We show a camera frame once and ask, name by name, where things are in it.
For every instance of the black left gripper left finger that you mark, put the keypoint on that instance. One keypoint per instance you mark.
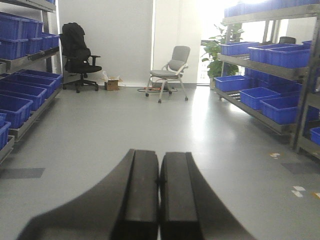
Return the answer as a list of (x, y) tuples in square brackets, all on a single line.
[(139, 215)]

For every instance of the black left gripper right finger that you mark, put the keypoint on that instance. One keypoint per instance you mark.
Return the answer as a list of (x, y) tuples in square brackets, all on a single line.
[(178, 214)]

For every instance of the far steel shelf rack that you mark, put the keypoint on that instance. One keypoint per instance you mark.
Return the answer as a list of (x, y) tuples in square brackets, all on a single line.
[(275, 83)]

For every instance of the grey office chair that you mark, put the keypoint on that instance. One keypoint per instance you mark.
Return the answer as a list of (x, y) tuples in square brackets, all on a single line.
[(171, 72)]

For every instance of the cardboard box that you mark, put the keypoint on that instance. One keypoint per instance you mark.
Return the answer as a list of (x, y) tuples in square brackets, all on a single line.
[(112, 83)]

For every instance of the green potted plant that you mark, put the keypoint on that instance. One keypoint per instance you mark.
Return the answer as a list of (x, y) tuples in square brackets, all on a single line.
[(212, 47)]

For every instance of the black office chair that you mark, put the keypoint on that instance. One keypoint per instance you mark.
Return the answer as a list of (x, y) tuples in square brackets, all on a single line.
[(79, 59)]

